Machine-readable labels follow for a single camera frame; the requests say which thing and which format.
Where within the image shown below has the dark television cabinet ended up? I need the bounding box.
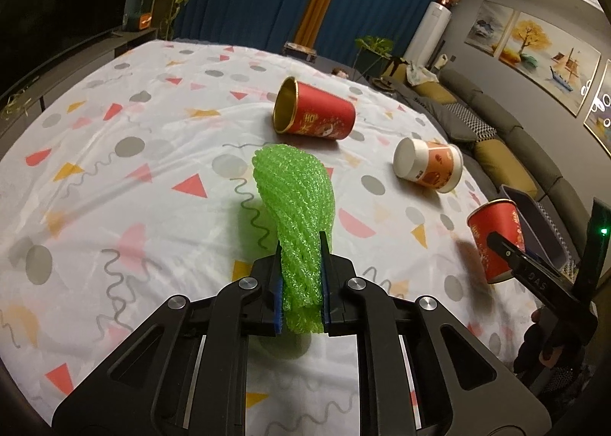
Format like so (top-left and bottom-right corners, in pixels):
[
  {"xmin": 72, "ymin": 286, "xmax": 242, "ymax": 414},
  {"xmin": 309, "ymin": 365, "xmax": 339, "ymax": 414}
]
[{"xmin": 0, "ymin": 25, "xmax": 160, "ymax": 131}]

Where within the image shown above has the patterned white sheet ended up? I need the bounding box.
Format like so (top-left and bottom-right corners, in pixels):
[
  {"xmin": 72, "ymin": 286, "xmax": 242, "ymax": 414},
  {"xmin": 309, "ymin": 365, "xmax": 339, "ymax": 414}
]
[{"xmin": 0, "ymin": 37, "xmax": 540, "ymax": 436}]

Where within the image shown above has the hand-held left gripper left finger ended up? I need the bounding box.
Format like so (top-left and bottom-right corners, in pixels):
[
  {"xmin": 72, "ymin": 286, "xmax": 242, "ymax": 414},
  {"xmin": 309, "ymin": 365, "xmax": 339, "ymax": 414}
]
[{"xmin": 52, "ymin": 245, "xmax": 286, "ymax": 436}]

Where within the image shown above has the grey green sofa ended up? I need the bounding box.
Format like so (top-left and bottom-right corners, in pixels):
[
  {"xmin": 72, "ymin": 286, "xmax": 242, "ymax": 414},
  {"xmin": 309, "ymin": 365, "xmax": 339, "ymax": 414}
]
[{"xmin": 382, "ymin": 61, "xmax": 597, "ymax": 246}]

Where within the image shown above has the black white patterned pillow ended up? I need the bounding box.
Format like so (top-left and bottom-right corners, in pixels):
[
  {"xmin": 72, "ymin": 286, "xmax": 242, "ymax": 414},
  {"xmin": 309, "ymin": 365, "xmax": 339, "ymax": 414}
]
[{"xmin": 451, "ymin": 104, "xmax": 497, "ymax": 141}]

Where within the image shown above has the leafy potted plant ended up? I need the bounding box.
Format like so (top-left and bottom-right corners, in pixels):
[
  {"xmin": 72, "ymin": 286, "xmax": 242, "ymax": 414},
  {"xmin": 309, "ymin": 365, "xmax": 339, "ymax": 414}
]
[{"xmin": 354, "ymin": 36, "xmax": 396, "ymax": 57}]

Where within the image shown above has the flat patterned box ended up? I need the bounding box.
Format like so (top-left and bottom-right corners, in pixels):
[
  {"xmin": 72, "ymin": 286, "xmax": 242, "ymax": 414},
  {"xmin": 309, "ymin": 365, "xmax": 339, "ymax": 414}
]
[{"xmin": 283, "ymin": 42, "xmax": 318, "ymax": 59}]

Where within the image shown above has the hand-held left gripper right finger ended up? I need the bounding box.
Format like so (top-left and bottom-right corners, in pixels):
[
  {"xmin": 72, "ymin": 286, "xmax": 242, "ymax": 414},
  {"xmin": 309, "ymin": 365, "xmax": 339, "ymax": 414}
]
[{"xmin": 320, "ymin": 232, "xmax": 551, "ymax": 436}]

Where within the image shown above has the small landscape painting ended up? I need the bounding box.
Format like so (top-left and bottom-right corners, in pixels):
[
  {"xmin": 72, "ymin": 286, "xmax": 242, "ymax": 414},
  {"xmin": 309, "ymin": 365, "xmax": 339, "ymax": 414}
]
[{"xmin": 465, "ymin": 0, "xmax": 514, "ymax": 55}]

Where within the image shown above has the green foam net sleeve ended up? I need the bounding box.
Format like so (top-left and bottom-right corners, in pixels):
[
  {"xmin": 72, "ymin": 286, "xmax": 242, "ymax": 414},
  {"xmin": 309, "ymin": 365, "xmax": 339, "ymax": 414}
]
[{"xmin": 251, "ymin": 144, "xmax": 337, "ymax": 336}]

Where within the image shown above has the black cloth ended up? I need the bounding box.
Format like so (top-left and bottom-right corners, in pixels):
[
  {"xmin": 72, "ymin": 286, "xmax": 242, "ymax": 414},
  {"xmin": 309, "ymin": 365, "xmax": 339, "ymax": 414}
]
[{"xmin": 382, "ymin": 56, "xmax": 411, "ymax": 83}]

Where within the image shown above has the person's right hand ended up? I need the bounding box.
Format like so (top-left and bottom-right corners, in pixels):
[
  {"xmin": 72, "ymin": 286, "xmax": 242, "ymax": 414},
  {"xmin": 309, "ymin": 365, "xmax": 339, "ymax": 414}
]
[{"xmin": 514, "ymin": 307, "xmax": 580, "ymax": 376}]

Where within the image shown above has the orange box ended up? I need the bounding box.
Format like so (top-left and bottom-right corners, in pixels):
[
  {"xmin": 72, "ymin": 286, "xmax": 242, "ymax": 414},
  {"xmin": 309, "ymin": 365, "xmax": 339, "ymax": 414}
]
[{"xmin": 123, "ymin": 13, "xmax": 156, "ymax": 32}]

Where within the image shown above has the dark framed painting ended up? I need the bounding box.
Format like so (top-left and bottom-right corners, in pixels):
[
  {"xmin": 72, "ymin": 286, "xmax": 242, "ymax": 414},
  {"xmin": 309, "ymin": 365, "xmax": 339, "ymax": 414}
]
[{"xmin": 583, "ymin": 58, "xmax": 611, "ymax": 156}]

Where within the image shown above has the large yellow tree painting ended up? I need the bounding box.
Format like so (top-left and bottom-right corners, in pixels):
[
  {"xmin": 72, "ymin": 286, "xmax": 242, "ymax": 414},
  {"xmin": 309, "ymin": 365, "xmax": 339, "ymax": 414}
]
[{"xmin": 499, "ymin": 11, "xmax": 601, "ymax": 118}]

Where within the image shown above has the white standing air conditioner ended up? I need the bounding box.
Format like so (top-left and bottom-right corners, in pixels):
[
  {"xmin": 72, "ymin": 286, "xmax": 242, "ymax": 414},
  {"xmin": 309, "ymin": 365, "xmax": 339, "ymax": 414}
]
[{"xmin": 405, "ymin": 1, "xmax": 452, "ymax": 72}]

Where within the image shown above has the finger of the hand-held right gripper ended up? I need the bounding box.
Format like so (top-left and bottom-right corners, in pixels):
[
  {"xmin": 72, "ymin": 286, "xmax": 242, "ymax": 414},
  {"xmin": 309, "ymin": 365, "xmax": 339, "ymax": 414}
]
[{"xmin": 487, "ymin": 232, "xmax": 530, "ymax": 275}]

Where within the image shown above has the metal plant stand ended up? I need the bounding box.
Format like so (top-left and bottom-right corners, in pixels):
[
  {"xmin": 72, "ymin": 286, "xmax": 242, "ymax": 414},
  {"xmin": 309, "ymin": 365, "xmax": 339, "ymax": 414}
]
[{"xmin": 356, "ymin": 51, "xmax": 390, "ymax": 83}]

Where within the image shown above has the white cloth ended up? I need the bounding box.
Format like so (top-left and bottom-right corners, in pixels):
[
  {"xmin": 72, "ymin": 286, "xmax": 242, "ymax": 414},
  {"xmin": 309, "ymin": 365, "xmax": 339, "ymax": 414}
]
[{"xmin": 406, "ymin": 62, "xmax": 438, "ymax": 86}]

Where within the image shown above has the grey plastic bin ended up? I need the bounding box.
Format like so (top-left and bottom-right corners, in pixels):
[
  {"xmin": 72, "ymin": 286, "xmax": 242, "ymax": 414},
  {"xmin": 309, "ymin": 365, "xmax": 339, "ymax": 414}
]
[{"xmin": 499, "ymin": 184, "xmax": 571, "ymax": 271}]

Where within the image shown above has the white orange paper cup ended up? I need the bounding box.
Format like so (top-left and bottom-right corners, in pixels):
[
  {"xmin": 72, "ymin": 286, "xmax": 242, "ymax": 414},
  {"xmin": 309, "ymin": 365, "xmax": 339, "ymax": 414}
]
[{"xmin": 393, "ymin": 137, "xmax": 464, "ymax": 194}]

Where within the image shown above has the small mustard pillow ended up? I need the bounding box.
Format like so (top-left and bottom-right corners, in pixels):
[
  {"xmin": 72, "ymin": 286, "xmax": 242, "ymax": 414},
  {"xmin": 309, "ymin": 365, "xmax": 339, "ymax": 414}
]
[{"xmin": 413, "ymin": 80, "xmax": 452, "ymax": 105}]

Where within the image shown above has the grey pillow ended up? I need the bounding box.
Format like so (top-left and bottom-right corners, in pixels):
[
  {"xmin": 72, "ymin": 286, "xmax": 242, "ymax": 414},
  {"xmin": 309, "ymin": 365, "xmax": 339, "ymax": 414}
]
[{"xmin": 415, "ymin": 97, "xmax": 473, "ymax": 141}]

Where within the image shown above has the red paper cup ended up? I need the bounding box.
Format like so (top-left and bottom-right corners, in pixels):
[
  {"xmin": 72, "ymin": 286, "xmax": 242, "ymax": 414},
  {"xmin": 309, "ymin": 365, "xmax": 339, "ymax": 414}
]
[
  {"xmin": 273, "ymin": 76, "xmax": 357, "ymax": 141},
  {"xmin": 467, "ymin": 198, "xmax": 526, "ymax": 285}
]

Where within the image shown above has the large mustard pillow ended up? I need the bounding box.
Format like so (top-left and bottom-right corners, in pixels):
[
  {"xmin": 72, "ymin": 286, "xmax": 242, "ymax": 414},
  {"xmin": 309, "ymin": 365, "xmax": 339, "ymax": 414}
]
[{"xmin": 475, "ymin": 140, "xmax": 538, "ymax": 201}]

